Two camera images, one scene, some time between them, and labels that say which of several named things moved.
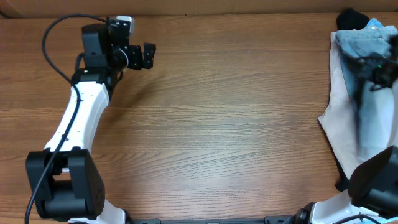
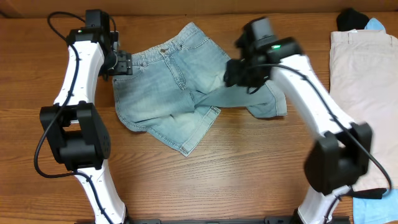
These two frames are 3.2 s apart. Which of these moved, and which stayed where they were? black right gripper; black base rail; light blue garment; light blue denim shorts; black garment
Moved: black right gripper; light blue denim shorts
Stayed: black garment; light blue garment; black base rail
